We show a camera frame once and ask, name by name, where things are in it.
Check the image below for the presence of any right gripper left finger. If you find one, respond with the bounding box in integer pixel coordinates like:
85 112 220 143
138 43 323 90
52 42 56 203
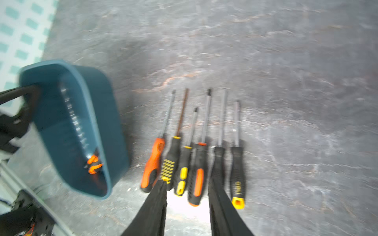
122 180 167 236

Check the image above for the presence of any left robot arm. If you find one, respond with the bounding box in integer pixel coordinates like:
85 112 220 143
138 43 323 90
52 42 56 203
1 85 55 236

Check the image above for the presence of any teal plastic storage box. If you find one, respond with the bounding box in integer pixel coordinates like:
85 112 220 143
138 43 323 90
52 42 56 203
19 60 130 199

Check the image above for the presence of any orange black large screwdriver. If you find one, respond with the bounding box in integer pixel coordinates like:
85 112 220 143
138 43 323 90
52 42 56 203
140 90 176 193

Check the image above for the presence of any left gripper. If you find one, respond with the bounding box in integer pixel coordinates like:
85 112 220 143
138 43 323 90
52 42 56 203
1 85 40 153

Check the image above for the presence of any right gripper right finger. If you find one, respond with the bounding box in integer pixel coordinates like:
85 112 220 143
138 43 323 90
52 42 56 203
208 178 254 236

